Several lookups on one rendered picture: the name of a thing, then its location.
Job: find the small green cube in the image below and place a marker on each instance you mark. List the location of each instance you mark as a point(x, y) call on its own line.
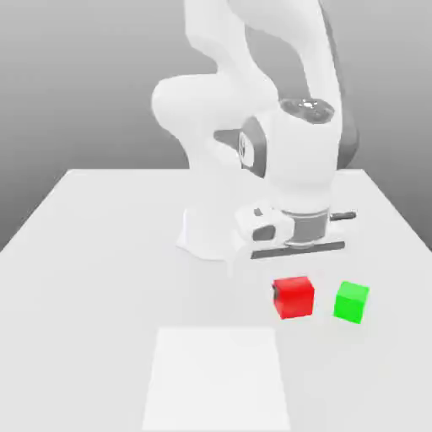
point(351, 302)

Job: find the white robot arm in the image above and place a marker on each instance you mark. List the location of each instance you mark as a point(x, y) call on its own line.
point(303, 162)

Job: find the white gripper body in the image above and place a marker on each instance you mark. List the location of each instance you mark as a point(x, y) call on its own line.
point(297, 250)

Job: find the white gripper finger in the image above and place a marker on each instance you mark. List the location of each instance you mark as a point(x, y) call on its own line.
point(275, 293)

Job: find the small red cube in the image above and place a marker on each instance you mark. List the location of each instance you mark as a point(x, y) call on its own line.
point(295, 297)

